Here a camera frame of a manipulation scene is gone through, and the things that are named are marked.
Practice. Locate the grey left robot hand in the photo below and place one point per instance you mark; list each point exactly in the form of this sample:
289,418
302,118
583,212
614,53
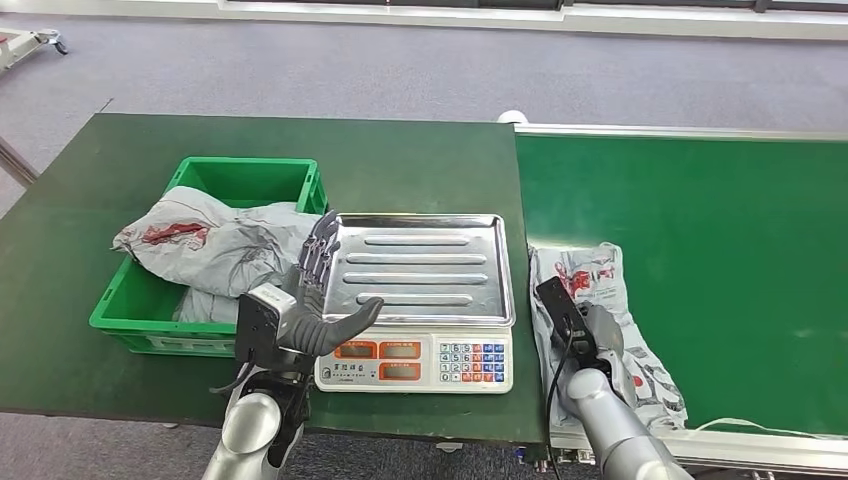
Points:
308,324

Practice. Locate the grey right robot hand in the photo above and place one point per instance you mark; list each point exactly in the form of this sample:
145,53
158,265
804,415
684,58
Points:
604,331

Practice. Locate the grey mailer package red print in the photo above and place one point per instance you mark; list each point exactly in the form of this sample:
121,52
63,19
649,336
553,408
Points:
590,272

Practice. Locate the thin white plastic strip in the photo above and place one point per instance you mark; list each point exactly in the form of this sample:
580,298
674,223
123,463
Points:
768,429

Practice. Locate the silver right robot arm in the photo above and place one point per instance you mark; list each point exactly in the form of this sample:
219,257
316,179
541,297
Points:
616,430

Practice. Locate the flat grey mailer package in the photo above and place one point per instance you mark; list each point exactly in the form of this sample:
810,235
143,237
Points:
199,310

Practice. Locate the crumpled grey mailer package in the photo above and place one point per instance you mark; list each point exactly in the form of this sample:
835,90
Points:
212,248

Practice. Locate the green plastic basket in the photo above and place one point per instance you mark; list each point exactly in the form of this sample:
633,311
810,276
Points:
245,182

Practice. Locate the electronic scale with steel tray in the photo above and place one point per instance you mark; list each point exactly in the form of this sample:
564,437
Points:
424,265

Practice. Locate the green conveyor belt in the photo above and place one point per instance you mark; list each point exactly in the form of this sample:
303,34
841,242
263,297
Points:
729,232

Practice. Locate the grey metal bar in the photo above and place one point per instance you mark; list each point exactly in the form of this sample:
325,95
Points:
16,166

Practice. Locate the white wheeled cart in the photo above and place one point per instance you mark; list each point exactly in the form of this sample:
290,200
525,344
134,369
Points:
16,45

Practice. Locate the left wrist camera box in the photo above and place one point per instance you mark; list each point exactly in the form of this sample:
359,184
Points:
262,318

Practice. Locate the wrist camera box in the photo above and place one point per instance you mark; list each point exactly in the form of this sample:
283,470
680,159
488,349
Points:
262,318
556,305

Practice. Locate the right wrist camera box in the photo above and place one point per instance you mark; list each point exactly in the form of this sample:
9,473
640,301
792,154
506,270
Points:
556,305

